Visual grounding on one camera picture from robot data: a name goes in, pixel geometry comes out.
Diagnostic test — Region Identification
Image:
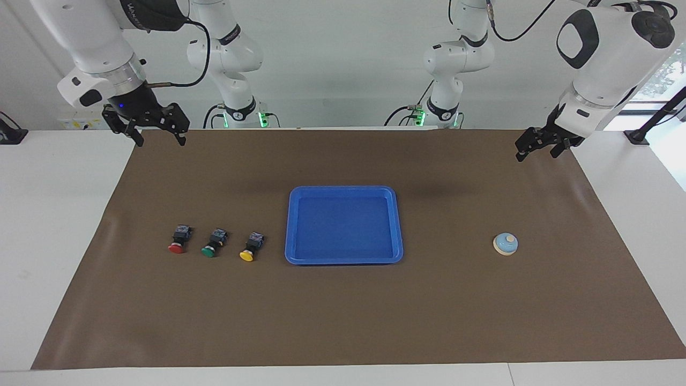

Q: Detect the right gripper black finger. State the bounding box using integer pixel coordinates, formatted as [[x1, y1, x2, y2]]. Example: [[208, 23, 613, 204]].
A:
[[102, 106, 145, 148], [163, 103, 190, 146]]

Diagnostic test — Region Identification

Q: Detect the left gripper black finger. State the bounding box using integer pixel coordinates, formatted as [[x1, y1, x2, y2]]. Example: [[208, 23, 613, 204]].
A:
[[515, 127, 549, 162], [550, 137, 586, 159]]

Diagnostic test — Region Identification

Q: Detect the light blue desk bell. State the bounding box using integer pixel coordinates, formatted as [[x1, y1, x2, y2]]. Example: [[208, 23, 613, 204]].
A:
[[493, 232, 519, 257]]

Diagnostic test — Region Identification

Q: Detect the red push button switch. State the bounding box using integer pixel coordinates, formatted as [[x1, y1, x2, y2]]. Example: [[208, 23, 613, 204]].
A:
[[168, 225, 193, 254]]

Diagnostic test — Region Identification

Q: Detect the green push button switch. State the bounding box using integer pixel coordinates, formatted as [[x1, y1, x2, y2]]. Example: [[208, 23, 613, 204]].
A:
[[202, 229, 228, 258]]

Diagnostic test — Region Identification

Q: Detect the yellow push button switch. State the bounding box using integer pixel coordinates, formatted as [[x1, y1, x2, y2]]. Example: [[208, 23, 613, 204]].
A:
[[239, 232, 265, 263]]

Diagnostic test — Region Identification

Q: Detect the blue plastic tray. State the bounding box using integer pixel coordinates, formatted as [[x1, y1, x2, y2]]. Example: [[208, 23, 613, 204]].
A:
[[285, 185, 404, 265]]

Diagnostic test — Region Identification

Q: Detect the black stand with pole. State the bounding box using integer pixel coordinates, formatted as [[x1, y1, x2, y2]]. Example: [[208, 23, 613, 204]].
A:
[[624, 86, 686, 146]]

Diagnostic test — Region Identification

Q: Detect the black table clamp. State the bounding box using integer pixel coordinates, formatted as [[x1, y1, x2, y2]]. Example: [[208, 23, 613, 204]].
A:
[[0, 111, 28, 145]]

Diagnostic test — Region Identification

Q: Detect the window with green foliage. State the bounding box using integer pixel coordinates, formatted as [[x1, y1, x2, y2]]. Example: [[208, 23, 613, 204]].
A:
[[628, 46, 686, 103]]

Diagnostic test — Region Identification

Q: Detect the brown table mat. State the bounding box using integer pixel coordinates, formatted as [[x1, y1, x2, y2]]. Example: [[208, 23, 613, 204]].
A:
[[31, 129, 686, 370]]

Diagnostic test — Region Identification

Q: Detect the black base cable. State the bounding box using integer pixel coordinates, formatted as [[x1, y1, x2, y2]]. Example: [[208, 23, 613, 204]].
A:
[[203, 103, 226, 129], [384, 80, 435, 127]]

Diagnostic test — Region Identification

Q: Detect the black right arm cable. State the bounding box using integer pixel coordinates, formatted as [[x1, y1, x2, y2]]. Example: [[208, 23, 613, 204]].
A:
[[145, 16, 212, 87]]

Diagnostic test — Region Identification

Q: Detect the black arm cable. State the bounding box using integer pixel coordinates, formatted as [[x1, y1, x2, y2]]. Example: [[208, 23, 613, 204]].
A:
[[145, 16, 212, 87], [485, 0, 558, 42]]

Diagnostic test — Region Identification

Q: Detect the white wall outlet box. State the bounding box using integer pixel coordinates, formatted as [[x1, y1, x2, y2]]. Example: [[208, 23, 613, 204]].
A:
[[58, 110, 108, 131]]

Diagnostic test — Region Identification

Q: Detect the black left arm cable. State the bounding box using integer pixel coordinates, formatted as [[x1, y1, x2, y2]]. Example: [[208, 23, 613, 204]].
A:
[[485, 0, 558, 42]]

